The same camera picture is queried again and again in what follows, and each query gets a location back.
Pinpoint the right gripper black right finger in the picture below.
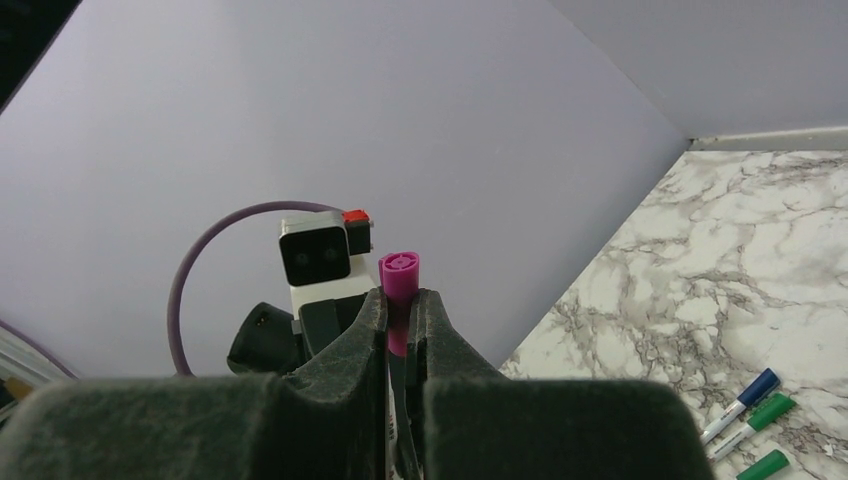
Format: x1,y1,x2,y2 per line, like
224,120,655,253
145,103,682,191
406,289,713,479

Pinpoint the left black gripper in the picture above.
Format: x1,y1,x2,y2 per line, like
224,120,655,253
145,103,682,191
226,294,366,375

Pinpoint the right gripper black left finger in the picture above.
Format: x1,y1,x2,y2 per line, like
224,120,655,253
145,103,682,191
1,289,389,479

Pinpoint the pink pen cap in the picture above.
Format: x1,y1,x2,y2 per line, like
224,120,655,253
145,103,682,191
378,251,420,358

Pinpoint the blue pen cap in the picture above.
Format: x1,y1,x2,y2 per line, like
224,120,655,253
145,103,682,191
736,368,781,408

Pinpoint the green pen cap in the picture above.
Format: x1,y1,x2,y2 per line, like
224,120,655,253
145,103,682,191
747,393,797,432
735,449,790,480

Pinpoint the silver pen red tip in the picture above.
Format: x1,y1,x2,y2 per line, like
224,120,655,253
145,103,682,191
707,393,798,464

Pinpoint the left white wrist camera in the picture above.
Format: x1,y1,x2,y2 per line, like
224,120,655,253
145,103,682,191
278,211,377,320

